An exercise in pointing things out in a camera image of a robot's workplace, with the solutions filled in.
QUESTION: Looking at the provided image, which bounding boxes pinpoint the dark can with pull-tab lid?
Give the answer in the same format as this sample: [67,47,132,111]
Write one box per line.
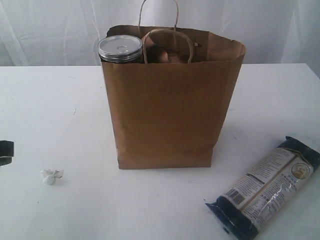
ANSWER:
[98,34,143,64]

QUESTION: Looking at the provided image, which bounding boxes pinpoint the brown pouch with orange label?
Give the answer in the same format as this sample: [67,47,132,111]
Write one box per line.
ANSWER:
[141,35,189,64]

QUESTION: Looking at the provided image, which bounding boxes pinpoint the brown paper shopping bag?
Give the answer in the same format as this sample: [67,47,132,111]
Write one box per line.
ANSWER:
[101,0,247,171]

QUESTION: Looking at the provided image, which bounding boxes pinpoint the long noodle package black ends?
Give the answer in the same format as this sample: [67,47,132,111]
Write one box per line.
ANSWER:
[206,136,320,240]

